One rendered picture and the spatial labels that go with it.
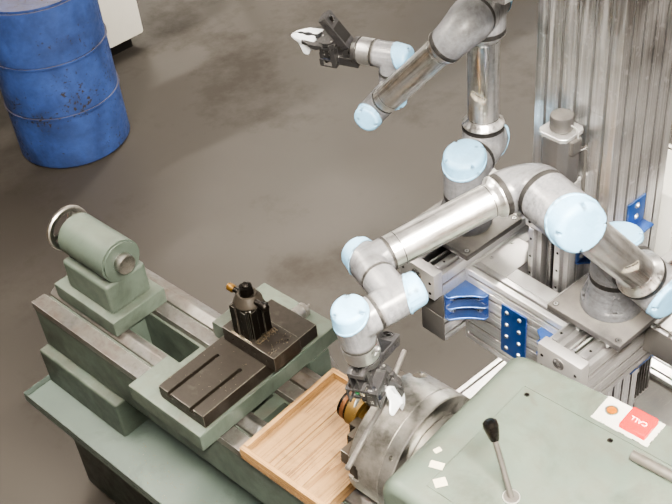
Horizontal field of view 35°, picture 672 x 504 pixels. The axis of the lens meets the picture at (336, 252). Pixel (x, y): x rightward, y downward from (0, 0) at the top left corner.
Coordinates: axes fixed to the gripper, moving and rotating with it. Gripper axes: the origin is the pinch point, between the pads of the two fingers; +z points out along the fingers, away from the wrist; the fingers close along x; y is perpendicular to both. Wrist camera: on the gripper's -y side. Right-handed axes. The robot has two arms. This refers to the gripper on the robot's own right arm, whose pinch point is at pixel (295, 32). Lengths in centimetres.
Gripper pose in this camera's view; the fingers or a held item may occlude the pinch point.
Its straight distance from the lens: 304.3
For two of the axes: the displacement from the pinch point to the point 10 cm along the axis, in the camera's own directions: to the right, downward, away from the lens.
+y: 1.5, 6.7, 7.2
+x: 4.4, -7.0, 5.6
